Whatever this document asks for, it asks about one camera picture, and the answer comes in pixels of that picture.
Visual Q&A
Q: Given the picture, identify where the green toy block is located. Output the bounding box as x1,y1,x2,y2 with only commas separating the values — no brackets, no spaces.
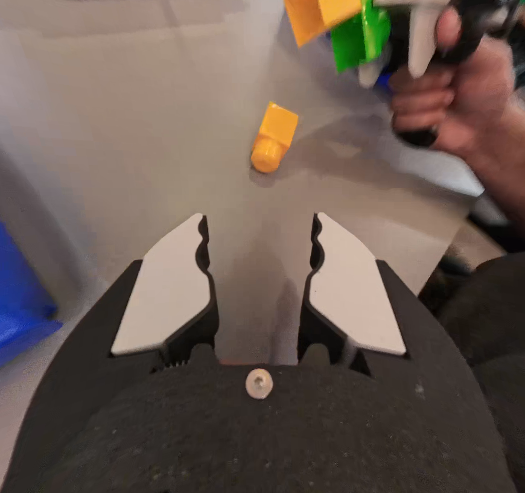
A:
330,0,392,74

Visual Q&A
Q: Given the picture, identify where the grey desk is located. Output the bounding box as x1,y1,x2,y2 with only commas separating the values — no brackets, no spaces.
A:
0,0,509,453

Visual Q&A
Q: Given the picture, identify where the person's right hand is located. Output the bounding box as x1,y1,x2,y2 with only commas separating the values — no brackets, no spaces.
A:
387,7,525,165

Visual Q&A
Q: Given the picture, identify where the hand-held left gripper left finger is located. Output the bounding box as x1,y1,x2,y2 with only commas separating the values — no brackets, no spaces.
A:
111,213,219,364

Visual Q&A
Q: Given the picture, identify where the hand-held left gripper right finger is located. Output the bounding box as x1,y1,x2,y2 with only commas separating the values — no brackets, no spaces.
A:
297,212,407,368

